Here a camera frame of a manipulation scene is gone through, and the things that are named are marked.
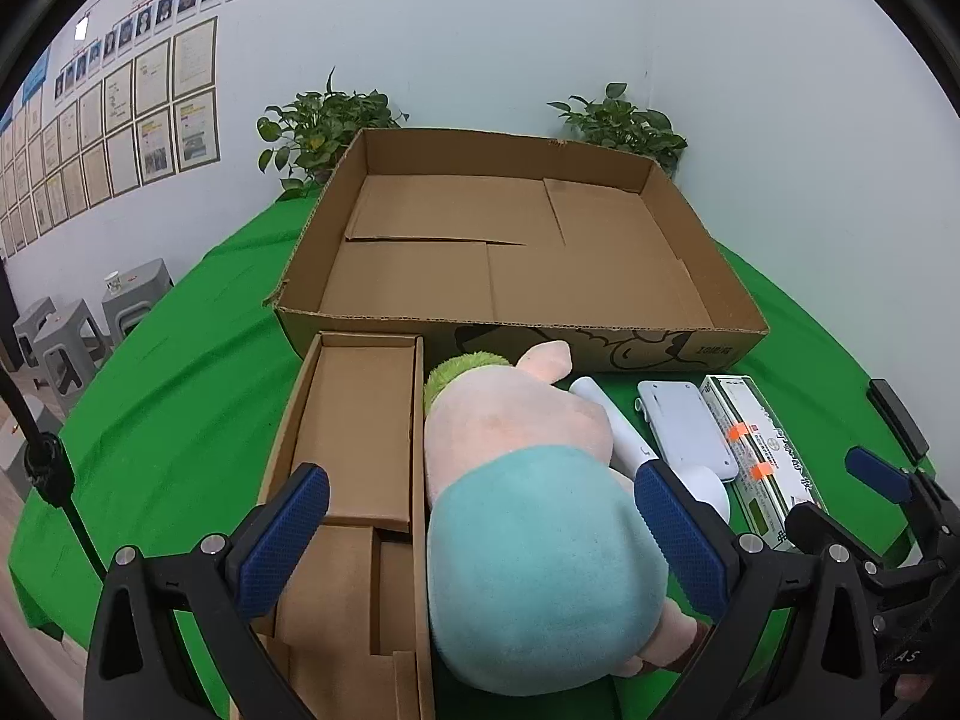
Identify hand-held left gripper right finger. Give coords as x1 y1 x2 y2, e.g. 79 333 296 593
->
634 457 895 720

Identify pink pig plush toy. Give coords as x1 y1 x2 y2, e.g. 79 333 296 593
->
422 340 713 697

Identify white and green medicine box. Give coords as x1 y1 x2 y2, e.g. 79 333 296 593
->
699 373 826 552

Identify framed wall certificates group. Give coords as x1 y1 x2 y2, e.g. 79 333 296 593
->
0 15 222 260

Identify white flat plastic device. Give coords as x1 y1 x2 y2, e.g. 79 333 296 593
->
636 379 740 482

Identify green tablecloth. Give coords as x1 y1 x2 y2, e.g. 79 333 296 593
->
7 195 938 720

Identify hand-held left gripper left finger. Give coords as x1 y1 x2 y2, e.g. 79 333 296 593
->
82 463 332 720

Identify bushy green potted plant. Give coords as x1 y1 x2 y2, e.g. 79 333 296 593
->
256 67 410 202

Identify grey plastic stool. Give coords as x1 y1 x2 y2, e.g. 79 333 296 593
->
34 298 113 395
13 296 57 368
101 259 175 342

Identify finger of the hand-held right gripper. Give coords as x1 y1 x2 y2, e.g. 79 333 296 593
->
845 448 960 567
784 501 897 587

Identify narrow cardboard insert box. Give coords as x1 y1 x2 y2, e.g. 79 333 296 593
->
251 330 437 720

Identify small green potted plant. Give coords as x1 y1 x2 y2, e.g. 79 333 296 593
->
547 82 689 179

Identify black rectangular block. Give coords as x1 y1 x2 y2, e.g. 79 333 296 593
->
868 379 931 460

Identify large cardboard box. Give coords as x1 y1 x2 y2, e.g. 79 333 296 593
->
264 127 771 374

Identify white hair dryer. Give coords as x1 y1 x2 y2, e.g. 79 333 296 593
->
568 376 732 524

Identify black tripod stand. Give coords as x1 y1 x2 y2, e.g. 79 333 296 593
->
0 367 106 586

